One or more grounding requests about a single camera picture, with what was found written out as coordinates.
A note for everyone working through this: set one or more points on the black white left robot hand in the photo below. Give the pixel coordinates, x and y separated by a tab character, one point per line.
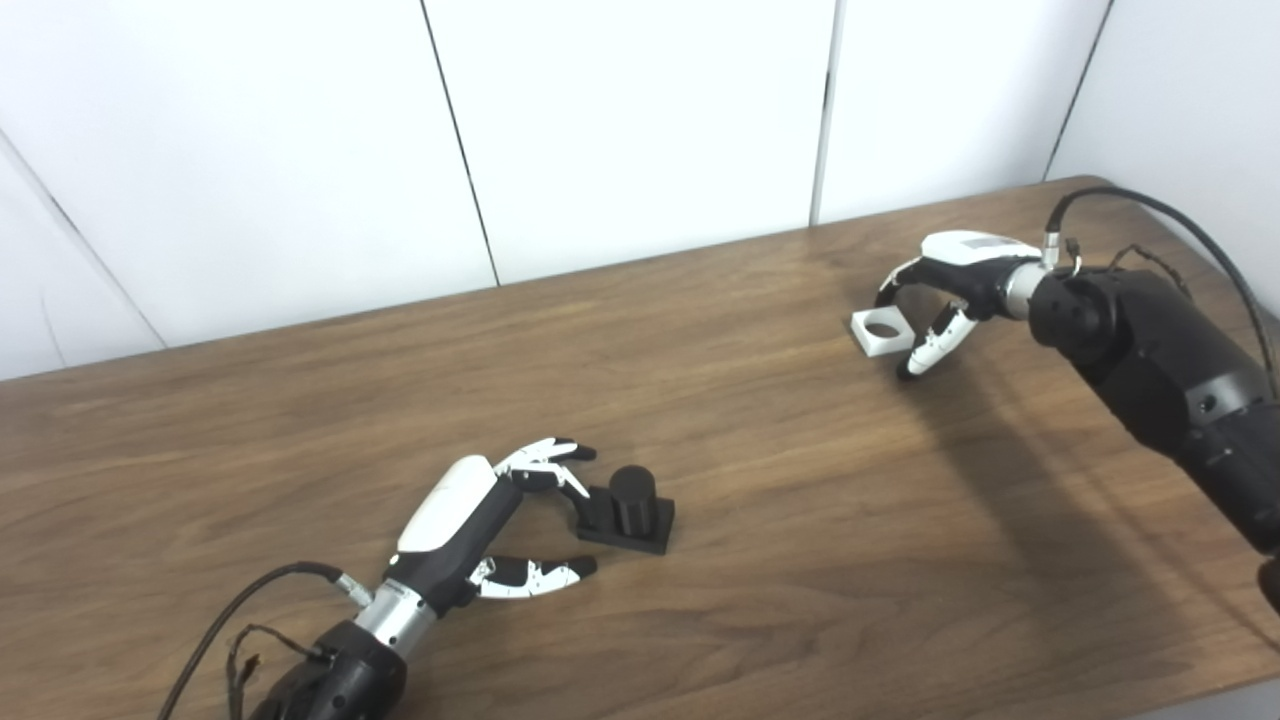
450	520

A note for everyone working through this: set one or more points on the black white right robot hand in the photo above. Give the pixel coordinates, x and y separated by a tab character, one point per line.
975	270

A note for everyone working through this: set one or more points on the white square piece with hole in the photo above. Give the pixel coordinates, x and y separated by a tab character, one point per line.
882	343

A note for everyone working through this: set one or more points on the black peg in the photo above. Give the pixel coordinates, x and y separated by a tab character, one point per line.
632	510

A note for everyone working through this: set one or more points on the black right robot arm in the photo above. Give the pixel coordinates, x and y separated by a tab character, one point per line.
1160	360

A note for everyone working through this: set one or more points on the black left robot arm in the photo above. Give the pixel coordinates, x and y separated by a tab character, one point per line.
350	670

